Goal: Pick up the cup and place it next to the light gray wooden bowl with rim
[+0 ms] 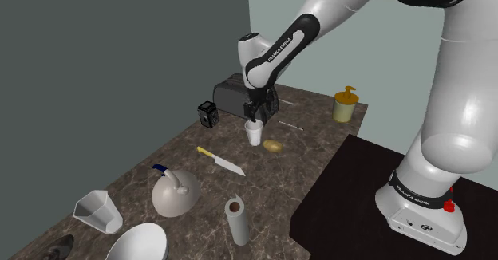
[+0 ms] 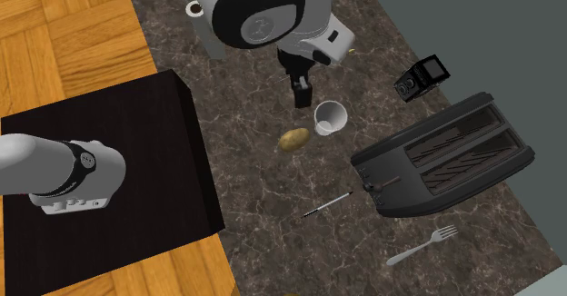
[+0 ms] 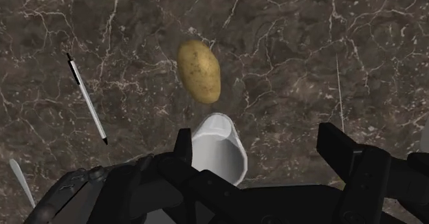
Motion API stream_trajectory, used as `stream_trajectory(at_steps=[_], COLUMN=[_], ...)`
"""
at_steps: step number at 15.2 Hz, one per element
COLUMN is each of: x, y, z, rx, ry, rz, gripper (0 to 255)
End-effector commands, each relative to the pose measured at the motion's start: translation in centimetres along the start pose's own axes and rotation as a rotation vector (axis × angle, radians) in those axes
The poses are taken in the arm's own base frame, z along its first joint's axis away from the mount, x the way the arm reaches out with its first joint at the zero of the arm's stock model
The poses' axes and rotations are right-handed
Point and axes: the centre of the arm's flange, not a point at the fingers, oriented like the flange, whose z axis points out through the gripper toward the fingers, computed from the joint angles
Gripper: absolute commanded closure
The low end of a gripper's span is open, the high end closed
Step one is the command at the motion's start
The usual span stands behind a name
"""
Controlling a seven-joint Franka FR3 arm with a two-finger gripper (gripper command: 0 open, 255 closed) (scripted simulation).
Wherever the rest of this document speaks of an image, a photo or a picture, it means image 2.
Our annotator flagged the white cup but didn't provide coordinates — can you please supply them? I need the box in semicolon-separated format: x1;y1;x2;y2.
313;100;349;137

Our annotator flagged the brown potato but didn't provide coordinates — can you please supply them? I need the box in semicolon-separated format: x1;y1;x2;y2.
277;127;311;153

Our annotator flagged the grey cylinder with white rim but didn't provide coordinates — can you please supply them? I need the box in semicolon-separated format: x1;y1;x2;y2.
184;0;230;61

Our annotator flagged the black and white pen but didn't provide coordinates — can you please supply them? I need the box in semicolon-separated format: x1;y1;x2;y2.
300;191;355;220

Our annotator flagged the black two-slot toaster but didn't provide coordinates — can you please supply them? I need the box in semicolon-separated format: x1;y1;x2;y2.
350;92;537;219

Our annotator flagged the black robot stand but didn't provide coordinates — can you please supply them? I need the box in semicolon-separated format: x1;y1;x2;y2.
0;68;226;296

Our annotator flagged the silver fork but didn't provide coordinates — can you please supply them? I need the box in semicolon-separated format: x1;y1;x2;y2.
385;223;460;268

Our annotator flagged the black box camera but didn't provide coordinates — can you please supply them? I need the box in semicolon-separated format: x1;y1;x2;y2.
393;54;452;104

